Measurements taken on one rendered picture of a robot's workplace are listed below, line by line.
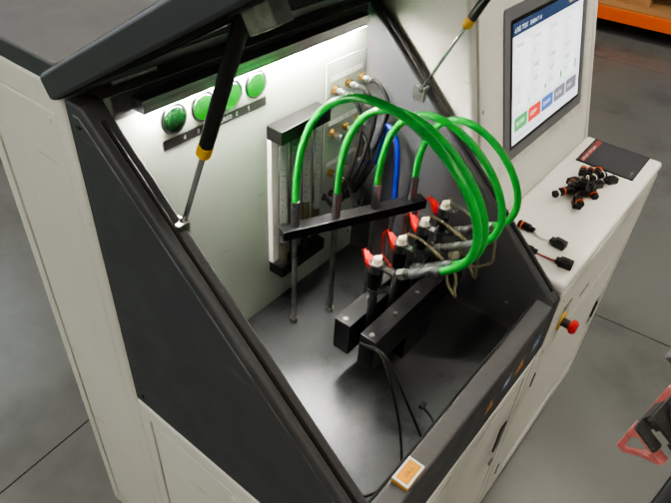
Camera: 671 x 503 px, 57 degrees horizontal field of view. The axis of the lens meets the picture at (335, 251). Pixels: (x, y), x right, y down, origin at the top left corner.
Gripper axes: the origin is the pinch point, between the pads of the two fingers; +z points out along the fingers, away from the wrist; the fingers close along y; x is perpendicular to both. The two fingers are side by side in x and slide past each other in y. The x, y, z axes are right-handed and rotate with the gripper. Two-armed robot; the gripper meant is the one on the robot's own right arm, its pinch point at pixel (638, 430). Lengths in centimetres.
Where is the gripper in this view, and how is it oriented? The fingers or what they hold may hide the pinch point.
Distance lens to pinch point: 116.7
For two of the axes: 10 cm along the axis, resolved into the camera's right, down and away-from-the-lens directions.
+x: 5.6, 8.0, -2.1
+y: -7.5, 3.9, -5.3
